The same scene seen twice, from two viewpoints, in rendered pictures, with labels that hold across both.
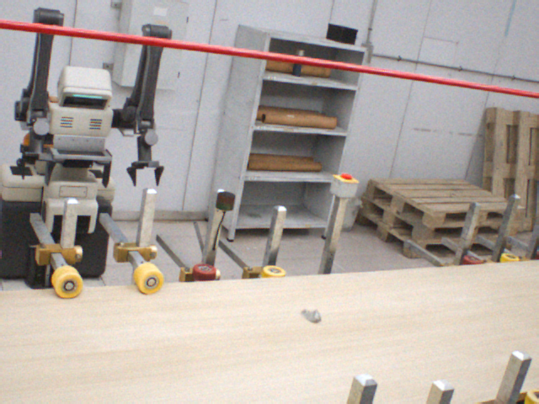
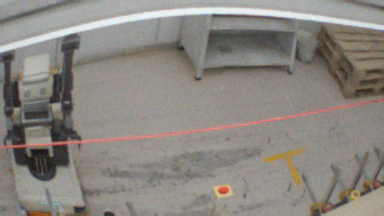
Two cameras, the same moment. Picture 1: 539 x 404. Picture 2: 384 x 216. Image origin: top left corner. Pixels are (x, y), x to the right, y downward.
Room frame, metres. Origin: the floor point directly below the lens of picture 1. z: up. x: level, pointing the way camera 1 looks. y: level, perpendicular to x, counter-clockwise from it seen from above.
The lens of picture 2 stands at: (0.63, -0.34, 3.08)
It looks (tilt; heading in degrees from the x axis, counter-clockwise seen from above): 39 degrees down; 7
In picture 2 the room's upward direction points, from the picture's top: 10 degrees clockwise
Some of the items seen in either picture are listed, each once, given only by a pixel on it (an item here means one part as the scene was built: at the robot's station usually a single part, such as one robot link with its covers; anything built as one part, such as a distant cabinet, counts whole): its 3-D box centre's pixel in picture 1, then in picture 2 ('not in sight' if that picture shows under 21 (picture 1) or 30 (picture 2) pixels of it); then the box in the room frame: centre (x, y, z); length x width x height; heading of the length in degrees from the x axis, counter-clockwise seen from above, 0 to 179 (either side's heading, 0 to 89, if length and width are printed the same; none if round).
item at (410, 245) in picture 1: (436, 262); (313, 197); (2.91, -0.83, 0.80); 0.43 x 0.03 x 0.04; 32
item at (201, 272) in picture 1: (202, 282); not in sight; (2.11, 0.15, 0.85); 0.08 x 0.08 x 0.11
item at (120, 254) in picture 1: (135, 252); not in sight; (2.04, 0.38, 0.95); 0.14 x 0.06 x 0.05; 122
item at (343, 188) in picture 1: (344, 187); (221, 196); (2.46, -0.29, 1.18); 0.07 x 0.07 x 0.08; 32
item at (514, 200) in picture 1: (500, 243); (356, 180); (2.98, -1.13, 0.93); 0.04 x 0.04 x 0.48; 32
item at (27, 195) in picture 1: (55, 216); (36, 126); (3.10, 1.00, 0.59); 0.55 x 0.34 x 0.83; 119
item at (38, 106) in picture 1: (42, 68); (7, 82); (2.51, 0.92, 1.41); 0.11 x 0.06 x 0.43; 119
